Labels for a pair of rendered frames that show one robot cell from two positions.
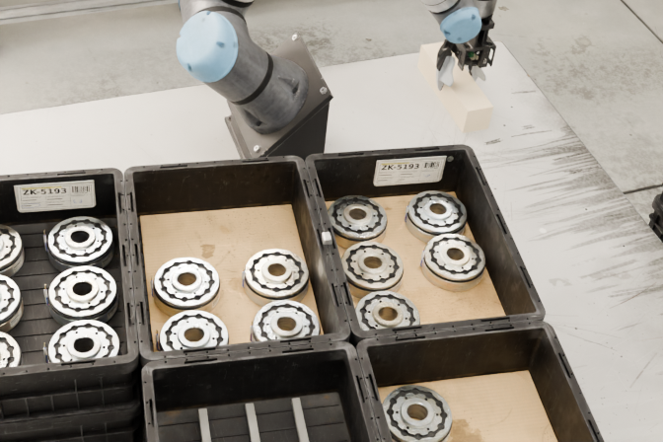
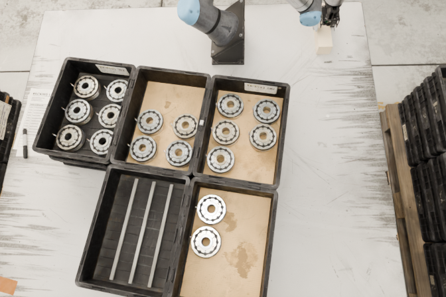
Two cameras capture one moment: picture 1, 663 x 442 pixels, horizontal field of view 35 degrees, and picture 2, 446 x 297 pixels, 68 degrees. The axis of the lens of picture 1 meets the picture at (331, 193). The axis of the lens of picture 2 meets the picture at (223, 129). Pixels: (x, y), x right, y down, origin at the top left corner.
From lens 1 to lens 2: 87 cm
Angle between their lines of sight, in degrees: 32
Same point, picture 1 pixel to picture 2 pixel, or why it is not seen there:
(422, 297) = (243, 150)
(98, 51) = not seen: outside the picture
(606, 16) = not seen: outside the picture
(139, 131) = (178, 26)
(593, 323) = (326, 168)
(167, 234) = (154, 93)
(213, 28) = (189, 1)
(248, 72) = (204, 23)
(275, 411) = (163, 187)
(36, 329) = (94, 125)
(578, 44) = not seen: outside the picture
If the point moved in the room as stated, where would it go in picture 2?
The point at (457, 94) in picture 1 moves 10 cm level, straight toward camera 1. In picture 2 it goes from (318, 36) to (307, 52)
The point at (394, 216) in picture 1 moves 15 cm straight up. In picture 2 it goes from (249, 105) to (250, 88)
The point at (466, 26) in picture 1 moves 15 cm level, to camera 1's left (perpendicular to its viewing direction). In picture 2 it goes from (310, 20) to (271, 7)
